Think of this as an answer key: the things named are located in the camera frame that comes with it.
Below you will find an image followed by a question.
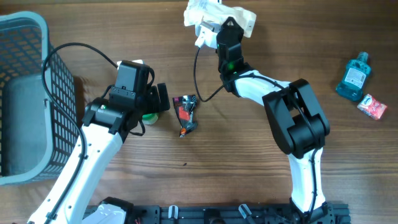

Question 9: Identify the black red snack packet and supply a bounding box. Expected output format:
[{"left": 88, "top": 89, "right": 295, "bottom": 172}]
[{"left": 173, "top": 95, "right": 198, "bottom": 138}]

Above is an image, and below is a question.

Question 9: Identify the white barcode scanner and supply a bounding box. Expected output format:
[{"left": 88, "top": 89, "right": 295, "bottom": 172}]
[{"left": 195, "top": 26, "right": 220, "bottom": 49}]

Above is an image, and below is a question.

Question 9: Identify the black right camera cable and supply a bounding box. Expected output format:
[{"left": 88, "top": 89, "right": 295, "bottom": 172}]
[{"left": 193, "top": 46, "right": 320, "bottom": 218}]

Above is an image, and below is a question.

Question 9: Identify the black mounting rail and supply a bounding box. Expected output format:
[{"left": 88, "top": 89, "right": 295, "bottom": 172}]
[{"left": 83, "top": 196, "right": 352, "bottom": 224}]

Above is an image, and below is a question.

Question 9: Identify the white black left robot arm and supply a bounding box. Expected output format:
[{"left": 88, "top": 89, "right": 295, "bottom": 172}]
[{"left": 28, "top": 60, "right": 170, "bottom": 223}]

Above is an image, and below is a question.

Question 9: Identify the red tissue packet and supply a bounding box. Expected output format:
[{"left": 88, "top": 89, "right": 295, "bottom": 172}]
[{"left": 357, "top": 94, "right": 387, "bottom": 120}]

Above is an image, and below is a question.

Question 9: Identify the beige bread bag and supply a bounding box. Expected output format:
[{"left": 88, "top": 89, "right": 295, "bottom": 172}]
[{"left": 183, "top": 0, "right": 257, "bottom": 38}]

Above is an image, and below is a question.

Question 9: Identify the grey plastic basket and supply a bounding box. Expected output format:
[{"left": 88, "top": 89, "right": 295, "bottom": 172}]
[{"left": 1, "top": 11, "right": 78, "bottom": 185}]

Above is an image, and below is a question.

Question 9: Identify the green lid jar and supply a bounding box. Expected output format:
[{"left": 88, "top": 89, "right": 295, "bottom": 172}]
[{"left": 142, "top": 113, "right": 159, "bottom": 125}]

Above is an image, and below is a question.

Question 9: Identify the blue mouthwash bottle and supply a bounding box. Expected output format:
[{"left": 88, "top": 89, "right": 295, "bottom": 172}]
[{"left": 336, "top": 52, "right": 371, "bottom": 101}]

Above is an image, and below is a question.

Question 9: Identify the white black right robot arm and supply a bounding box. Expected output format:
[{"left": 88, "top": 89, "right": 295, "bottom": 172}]
[{"left": 216, "top": 17, "right": 330, "bottom": 223}]

